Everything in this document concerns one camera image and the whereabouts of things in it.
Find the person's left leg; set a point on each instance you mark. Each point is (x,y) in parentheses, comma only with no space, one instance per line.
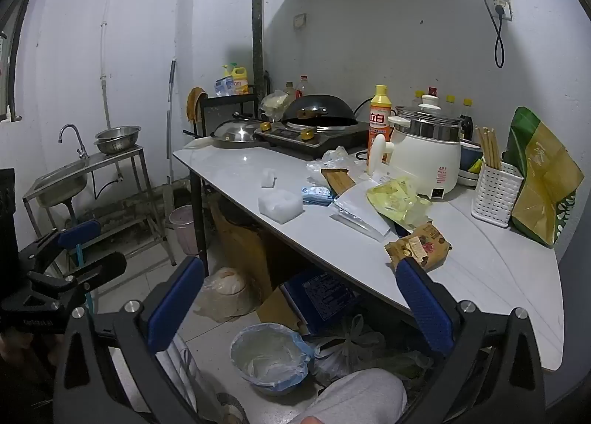
(184,368)

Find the white tied plastic bag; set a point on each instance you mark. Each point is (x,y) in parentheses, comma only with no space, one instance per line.
(346,350)

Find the dark vertical pipe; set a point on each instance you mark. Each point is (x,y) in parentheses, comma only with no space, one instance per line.
(257,36)

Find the white chopstick basket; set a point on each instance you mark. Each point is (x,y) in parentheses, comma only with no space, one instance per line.
(496,197)

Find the white electric cooker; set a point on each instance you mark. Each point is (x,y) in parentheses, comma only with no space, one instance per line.
(429,156)

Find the steel faucet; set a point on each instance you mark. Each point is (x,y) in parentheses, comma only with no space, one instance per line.
(81,142)

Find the brown cloth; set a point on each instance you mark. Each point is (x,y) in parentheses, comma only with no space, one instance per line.
(194,103)

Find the blue box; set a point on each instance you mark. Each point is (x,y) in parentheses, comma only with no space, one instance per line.
(323,299)

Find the small brown bottle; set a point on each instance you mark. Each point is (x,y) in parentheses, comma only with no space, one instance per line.
(289,90)

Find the person's left hand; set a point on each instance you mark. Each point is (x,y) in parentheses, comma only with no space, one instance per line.
(14,352)

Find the steel bowl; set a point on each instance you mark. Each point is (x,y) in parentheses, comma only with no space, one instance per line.
(117,133)

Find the person's right leg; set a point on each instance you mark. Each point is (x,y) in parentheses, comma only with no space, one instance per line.
(360,396)

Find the person's leg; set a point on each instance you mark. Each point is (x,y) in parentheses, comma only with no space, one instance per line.
(360,396)
(184,368)

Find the yellow plastic bag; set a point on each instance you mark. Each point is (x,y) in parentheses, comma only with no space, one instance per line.
(397,200)

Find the large white foam block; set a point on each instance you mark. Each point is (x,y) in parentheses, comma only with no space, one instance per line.
(279,206)

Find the brown snack wrapper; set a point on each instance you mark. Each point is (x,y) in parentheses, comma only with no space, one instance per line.
(418,244)

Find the blue bottle pack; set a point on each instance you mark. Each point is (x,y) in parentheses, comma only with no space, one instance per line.
(223,85)

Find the large cardboard box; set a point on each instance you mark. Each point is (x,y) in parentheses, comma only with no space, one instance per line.
(240,253)

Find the green and yellow bag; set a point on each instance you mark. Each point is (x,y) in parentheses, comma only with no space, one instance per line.
(545,183)

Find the metal pole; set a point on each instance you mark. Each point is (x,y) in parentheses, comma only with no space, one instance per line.
(170,128)

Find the clear bottle with red cap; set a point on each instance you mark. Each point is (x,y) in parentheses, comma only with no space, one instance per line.
(302,86)

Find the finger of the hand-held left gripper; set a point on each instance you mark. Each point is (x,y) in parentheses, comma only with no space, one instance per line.
(81,232)
(108,267)

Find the clear bag of white powder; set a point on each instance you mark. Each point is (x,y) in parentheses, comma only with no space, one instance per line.
(226,290)

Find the bundle of wooden chopsticks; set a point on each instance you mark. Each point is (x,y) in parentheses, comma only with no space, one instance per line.
(490,146)

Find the yellow detergent bottle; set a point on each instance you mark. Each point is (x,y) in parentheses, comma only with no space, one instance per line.
(379,119)

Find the black wok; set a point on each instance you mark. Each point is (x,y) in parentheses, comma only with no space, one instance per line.
(318,110)

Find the beige wall box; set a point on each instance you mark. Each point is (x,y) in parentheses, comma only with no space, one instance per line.
(300,20)

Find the black table leg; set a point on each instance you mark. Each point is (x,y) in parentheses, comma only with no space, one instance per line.
(199,220)

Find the steel sink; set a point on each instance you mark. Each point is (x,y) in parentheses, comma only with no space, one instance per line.
(57,183)

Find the grey slipper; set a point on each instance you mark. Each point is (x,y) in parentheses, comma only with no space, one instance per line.
(231,408)

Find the steel wok lid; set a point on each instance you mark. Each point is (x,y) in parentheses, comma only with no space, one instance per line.
(235,130)

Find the white dish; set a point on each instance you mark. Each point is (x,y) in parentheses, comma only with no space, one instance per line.
(466,179)

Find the yellow oil jug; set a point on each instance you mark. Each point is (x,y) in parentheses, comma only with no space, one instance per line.
(239,80)

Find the pale green plastic bag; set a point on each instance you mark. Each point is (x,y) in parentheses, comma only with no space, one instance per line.
(406,365)

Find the clear plastic bag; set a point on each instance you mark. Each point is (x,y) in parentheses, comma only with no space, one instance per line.
(339,158)

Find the bin with blue liner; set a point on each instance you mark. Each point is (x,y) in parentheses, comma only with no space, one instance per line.
(270,359)

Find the plastic bag of food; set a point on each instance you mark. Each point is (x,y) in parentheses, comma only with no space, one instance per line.
(274,103)

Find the pink plastic bin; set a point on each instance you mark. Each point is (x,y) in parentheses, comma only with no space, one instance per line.
(184,230)

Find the yellow green sponge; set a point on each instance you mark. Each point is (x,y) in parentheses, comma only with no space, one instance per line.
(475,166)

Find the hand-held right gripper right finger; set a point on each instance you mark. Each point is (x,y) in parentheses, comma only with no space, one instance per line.
(425,308)

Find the white wall socket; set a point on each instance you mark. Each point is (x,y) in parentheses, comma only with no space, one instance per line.
(505,6)

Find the white wall conduit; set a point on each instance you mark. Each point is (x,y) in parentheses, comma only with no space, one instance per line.
(105,82)

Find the white plastic mailer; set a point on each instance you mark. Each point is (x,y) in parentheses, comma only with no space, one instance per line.
(362,211)

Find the black rack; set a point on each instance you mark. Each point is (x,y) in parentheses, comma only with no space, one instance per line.
(226,103)

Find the black induction cooker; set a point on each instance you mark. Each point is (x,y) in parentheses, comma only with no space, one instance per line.
(323,140)

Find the steel sink stand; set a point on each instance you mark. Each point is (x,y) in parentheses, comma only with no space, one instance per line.
(117,155)

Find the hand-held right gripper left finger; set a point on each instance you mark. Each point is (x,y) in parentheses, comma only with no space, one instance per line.
(175,304)

